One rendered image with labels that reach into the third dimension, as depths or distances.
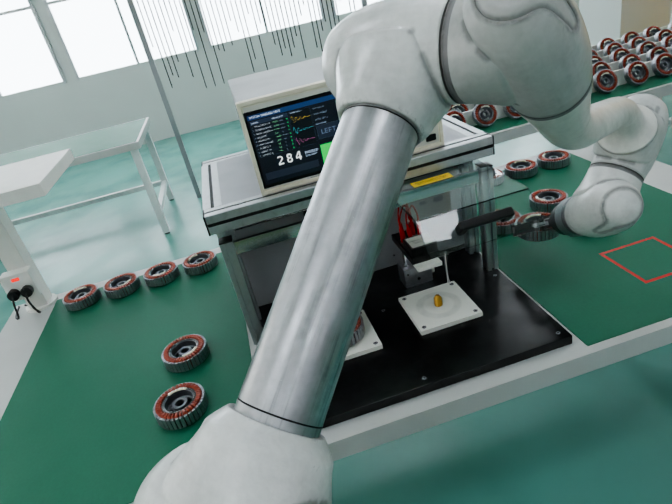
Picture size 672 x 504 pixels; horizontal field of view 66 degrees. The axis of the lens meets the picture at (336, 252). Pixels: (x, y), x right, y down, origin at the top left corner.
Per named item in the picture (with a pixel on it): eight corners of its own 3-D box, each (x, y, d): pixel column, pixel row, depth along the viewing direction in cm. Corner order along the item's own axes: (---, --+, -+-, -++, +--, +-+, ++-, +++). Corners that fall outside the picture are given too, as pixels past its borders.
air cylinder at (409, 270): (433, 280, 133) (431, 262, 131) (406, 288, 133) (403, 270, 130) (425, 271, 138) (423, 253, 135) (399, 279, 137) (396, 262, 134)
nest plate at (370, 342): (383, 348, 114) (382, 344, 113) (318, 369, 112) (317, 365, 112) (364, 312, 127) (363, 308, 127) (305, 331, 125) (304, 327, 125)
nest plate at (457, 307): (483, 315, 117) (482, 311, 116) (421, 335, 115) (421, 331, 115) (454, 284, 130) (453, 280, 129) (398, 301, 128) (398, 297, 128)
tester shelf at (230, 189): (495, 154, 120) (494, 135, 118) (209, 236, 112) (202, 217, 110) (422, 117, 158) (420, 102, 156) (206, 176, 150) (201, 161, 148)
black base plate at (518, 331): (572, 343, 107) (572, 335, 106) (275, 445, 99) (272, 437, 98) (468, 248, 148) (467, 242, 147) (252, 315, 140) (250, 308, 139)
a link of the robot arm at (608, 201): (599, 247, 108) (624, 190, 108) (642, 243, 92) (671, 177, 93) (551, 226, 108) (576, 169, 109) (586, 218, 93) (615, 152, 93)
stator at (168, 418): (212, 418, 109) (206, 405, 107) (159, 439, 106) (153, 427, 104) (205, 385, 118) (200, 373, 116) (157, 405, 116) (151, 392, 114)
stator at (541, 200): (549, 195, 166) (549, 184, 165) (576, 205, 157) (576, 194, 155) (521, 206, 163) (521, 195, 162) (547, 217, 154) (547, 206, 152)
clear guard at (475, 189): (545, 225, 100) (545, 197, 97) (431, 260, 97) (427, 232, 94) (468, 175, 128) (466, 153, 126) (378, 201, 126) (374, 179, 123)
